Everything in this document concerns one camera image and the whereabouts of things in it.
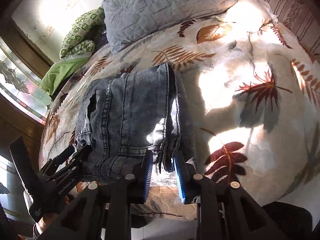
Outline grey blue denim pants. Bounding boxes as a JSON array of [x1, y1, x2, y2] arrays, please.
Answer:
[[75, 63, 196, 184]]

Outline person's left hand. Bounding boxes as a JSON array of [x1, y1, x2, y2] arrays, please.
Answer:
[[33, 182, 89, 239]]

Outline stained glass window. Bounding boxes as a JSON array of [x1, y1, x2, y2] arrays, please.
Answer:
[[0, 40, 52, 125]]

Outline lime green cloth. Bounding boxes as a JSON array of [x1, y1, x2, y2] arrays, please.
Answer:
[[40, 53, 91, 95]]

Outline leaf patterned bed blanket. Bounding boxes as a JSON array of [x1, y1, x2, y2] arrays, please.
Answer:
[[39, 17, 319, 221]]

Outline green white patterned blanket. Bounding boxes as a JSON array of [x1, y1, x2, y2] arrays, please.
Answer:
[[59, 7, 105, 59]]

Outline grey quilted pillow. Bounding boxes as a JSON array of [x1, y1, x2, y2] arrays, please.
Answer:
[[101, 0, 238, 54]]

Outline striped floral pillow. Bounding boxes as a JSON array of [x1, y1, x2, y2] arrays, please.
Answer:
[[265, 0, 319, 62]]

